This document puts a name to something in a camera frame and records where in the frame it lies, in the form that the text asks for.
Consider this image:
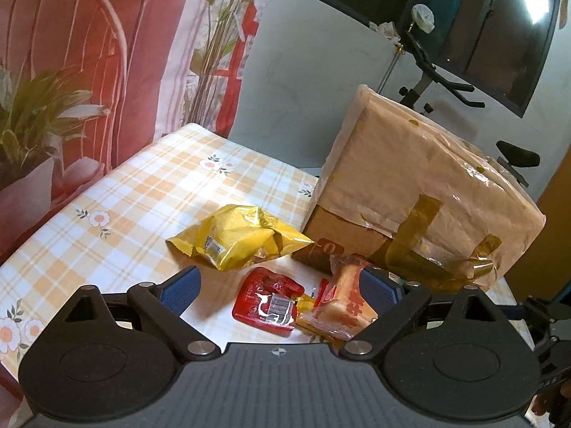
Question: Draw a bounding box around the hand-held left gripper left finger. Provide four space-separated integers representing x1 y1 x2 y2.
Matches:
58 266 222 363

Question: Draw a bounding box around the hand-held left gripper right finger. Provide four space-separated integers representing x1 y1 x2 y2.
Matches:
339 266 511 360

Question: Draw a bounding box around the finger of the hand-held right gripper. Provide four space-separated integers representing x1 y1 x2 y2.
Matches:
505 296 559 322

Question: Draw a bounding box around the red printed cake packet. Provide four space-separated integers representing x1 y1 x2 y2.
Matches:
295 253 380 343

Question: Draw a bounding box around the yellow snack bag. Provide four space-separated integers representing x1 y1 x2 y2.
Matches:
165 204 317 272

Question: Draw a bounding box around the red snack packet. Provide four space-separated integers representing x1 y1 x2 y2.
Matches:
232 266 306 335

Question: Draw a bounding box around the person's right hand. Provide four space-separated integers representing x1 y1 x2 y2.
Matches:
530 379 571 424

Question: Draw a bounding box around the wooden door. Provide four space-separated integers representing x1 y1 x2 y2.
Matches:
535 178 571 304

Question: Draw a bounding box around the checkered floral tablecloth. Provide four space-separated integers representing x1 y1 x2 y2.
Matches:
0 122 531 428

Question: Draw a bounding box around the paper covered cardboard box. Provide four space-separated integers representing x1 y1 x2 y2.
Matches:
292 84 547 295

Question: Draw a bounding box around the black exercise bike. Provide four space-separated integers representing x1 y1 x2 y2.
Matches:
399 20 541 189

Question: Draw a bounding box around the thin metal rod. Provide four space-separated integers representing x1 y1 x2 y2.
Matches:
383 45 401 95

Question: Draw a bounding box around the printed curtain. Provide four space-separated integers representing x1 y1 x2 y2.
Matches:
0 0 278 257

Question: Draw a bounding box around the white crumpled plastic bag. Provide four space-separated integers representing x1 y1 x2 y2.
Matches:
368 21 403 48

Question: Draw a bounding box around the white round cover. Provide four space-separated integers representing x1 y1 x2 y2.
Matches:
410 4 436 35

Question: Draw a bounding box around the dark framed window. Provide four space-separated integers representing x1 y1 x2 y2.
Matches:
323 0 564 119

